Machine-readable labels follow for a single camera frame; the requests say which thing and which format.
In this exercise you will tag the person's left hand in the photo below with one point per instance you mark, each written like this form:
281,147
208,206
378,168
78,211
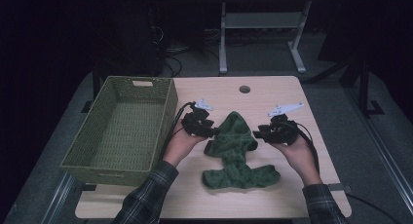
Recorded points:
180,146

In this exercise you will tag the green woven basket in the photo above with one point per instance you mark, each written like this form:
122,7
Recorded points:
123,133

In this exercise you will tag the black stand leg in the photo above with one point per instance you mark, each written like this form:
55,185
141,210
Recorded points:
365,87
94,87

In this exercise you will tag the aluminium floor rail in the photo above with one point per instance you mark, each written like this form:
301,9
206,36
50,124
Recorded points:
380,146
58,198

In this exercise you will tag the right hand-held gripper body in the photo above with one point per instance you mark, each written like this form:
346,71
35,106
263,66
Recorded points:
284,131

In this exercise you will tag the person's right hand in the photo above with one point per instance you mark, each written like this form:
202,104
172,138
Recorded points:
300,157

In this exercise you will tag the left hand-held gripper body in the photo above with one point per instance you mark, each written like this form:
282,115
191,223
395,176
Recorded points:
193,121

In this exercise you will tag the white metal desk frame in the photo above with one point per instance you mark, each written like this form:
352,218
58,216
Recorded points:
263,21

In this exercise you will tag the green plush frog toy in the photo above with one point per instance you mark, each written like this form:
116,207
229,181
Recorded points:
235,152

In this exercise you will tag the grey table edge clamp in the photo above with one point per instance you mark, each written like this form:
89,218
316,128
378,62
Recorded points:
339,187

